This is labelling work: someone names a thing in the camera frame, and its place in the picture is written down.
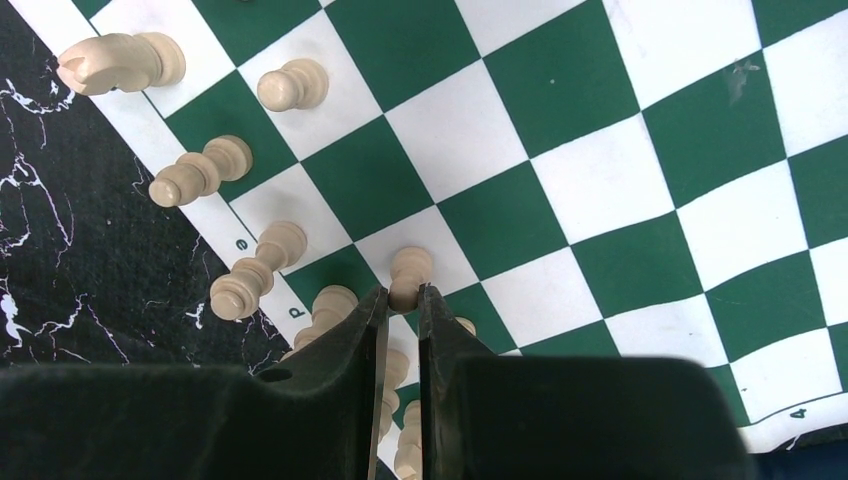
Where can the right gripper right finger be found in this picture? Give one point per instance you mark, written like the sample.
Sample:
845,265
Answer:
486,416

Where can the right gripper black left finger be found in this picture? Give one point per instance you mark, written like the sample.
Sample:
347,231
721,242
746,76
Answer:
314,415

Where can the light pawn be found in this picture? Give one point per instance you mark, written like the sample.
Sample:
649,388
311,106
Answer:
225,158
468,325
300,84
410,268

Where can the light queen piece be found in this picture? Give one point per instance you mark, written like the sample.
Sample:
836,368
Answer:
236,295

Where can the light piece passed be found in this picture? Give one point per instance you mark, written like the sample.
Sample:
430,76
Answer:
331,306

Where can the green white chess board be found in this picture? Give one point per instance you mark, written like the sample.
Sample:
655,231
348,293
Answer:
591,178

